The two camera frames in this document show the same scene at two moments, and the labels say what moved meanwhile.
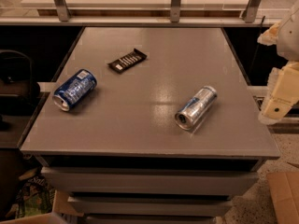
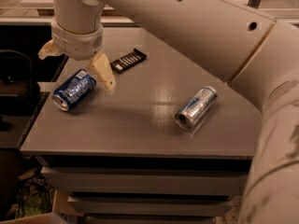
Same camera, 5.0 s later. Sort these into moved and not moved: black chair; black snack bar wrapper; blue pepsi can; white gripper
Moved: white gripper
Not moved: black chair; black snack bar wrapper; blue pepsi can
